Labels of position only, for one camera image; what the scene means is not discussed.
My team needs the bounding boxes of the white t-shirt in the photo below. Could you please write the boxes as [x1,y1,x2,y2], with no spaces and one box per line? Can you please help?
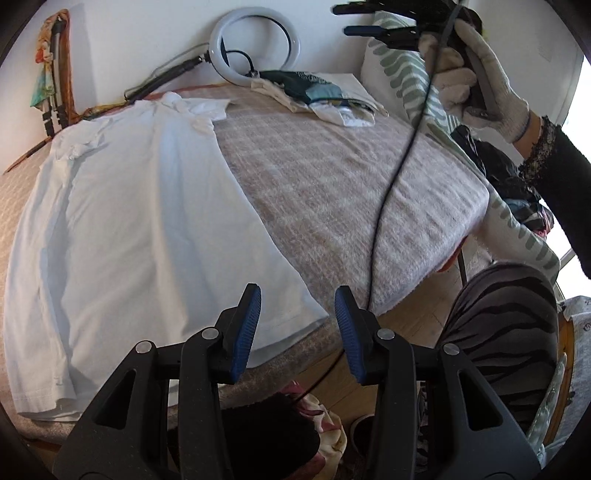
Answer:
[4,93,327,421]

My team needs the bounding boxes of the right forearm black sleeve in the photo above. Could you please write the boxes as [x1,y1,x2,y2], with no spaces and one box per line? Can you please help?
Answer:
[514,113,590,275]

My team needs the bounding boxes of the folded teal and cream clothes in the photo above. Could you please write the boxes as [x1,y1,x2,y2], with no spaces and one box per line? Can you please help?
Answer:
[250,70,389,128]

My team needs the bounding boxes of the dark clothes pile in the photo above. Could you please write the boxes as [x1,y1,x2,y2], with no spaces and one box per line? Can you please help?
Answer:
[452,125,554,238]

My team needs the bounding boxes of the right gloved hand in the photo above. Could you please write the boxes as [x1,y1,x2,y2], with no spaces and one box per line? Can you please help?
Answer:
[419,19,530,144]

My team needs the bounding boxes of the green striped white pillow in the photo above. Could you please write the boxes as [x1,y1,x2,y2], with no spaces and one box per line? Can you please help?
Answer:
[361,39,560,283]

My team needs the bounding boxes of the striped grey trouser leg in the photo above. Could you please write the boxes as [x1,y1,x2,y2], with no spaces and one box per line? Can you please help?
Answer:
[436,262,558,434]

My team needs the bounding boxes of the black folded tripod stand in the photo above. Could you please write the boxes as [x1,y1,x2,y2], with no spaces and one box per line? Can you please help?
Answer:
[123,53,209,104]

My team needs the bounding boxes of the checkered beige bed blanket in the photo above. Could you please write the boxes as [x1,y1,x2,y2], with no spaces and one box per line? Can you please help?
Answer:
[0,83,491,444]

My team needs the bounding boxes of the white ring light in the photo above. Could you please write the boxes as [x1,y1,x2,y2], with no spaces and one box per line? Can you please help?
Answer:
[208,7,301,87]

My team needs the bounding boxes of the black cable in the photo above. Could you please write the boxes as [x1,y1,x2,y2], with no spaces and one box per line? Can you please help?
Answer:
[294,2,465,402]

